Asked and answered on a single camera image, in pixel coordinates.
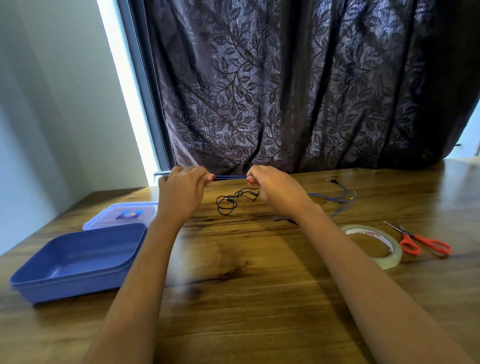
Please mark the person's left fingers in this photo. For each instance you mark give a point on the person's left fingers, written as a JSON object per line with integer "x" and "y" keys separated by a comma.
{"x": 200, "y": 175}

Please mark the dark leaf patterned curtain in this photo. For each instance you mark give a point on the dark leaf patterned curtain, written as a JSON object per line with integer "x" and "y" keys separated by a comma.
{"x": 307, "y": 82}

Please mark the person's right hand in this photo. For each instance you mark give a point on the person's right hand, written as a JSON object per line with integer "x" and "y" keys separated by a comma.
{"x": 279, "y": 189}

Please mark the person's left hand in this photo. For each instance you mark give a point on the person's left hand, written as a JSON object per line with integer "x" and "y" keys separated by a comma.
{"x": 180, "y": 195}

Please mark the grey window frame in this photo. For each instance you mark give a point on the grey window frame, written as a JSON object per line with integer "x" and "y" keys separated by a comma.
{"x": 146, "y": 86}

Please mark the person's right forearm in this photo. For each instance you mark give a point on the person's right forearm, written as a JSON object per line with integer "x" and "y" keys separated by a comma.
{"x": 369, "y": 292}

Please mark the blue plastic container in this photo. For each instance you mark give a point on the blue plastic container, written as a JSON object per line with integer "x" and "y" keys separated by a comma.
{"x": 80, "y": 260}

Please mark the person's right fingers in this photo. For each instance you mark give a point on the person's right fingers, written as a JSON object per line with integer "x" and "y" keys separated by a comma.
{"x": 257, "y": 175}

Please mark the clear tape roll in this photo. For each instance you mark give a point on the clear tape roll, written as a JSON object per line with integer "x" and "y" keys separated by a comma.
{"x": 373, "y": 245}

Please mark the person's left forearm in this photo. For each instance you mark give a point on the person's left forearm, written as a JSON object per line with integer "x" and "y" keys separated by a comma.
{"x": 135, "y": 288}

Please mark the clear blue container lid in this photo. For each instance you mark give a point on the clear blue container lid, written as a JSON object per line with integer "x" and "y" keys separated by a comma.
{"x": 120, "y": 215}

